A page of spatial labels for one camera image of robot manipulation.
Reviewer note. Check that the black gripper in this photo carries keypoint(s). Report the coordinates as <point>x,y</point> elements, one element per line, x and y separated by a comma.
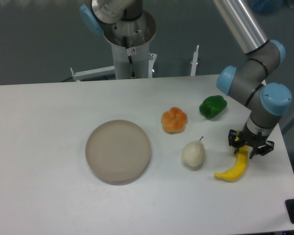
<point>253,136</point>

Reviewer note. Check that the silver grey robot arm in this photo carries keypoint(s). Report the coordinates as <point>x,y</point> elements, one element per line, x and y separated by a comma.
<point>129,30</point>

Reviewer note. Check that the yellow banana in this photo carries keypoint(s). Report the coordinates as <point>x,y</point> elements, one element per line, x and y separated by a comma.
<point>237,170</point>

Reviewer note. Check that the green bell pepper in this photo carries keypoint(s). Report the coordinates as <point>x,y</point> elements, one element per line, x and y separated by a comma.
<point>212,106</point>

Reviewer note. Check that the white pear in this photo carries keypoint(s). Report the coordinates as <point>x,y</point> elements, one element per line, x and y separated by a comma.
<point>193,154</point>

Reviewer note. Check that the orange pumpkin-shaped bun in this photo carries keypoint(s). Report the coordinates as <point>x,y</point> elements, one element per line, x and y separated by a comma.
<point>174,120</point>

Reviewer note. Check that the beige round plate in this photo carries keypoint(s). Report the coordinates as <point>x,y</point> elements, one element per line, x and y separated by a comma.
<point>118,152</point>

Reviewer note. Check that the white upright metal post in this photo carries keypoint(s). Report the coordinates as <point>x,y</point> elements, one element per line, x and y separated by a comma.
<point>194,62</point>

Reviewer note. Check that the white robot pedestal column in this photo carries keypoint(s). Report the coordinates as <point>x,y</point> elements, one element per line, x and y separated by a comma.
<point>132,62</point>

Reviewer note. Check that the white metal frame bracket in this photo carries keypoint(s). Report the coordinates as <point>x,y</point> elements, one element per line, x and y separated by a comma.
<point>94,74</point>

